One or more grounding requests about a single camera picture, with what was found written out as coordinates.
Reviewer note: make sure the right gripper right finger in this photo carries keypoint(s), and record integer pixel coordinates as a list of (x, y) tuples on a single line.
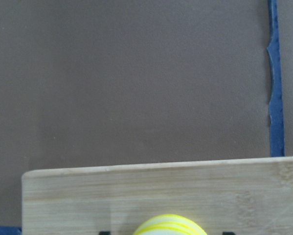
[(228, 233)]

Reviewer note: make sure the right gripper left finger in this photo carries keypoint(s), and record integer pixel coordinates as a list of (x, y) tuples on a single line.
[(104, 233)]

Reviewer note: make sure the yellow lemon half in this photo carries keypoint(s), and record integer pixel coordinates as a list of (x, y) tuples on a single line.
[(169, 224)]

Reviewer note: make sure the bamboo cutting board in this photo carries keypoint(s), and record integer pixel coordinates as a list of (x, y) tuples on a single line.
[(244, 196)]

